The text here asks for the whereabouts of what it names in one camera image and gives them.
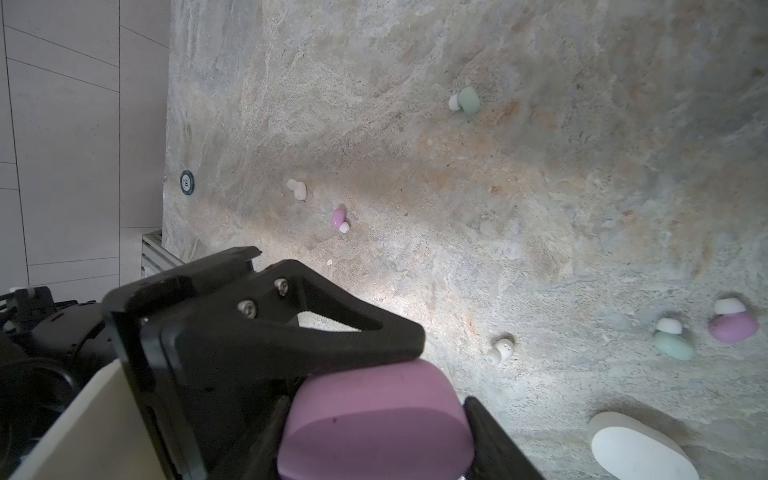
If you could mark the white earbud charging case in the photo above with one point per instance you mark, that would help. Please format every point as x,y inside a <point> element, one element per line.
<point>628,449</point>

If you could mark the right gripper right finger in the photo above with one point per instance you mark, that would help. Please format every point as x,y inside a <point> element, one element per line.
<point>496,457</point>

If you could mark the green earbud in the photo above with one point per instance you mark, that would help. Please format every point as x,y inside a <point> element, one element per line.
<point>668,339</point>
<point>467,100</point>

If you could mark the aluminium rail frame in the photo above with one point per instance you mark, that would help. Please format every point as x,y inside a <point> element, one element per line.
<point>155,259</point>

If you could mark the purple earbud charging case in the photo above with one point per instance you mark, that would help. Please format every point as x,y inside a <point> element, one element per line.
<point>398,421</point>

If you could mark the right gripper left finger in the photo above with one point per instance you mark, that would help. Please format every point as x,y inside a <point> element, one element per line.
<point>214,352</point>

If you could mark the white earbud near case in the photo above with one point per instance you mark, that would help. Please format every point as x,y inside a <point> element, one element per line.
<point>501,351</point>

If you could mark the green earbud right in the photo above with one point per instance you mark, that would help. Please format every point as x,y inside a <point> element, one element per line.
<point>668,339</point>

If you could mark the green earbud far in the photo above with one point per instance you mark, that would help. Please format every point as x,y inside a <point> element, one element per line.
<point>467,100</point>

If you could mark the white earbud left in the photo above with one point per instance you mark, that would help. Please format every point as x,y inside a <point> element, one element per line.
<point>298,188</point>

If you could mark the blue ring sticker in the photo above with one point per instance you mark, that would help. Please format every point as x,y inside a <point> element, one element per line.
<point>187,182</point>

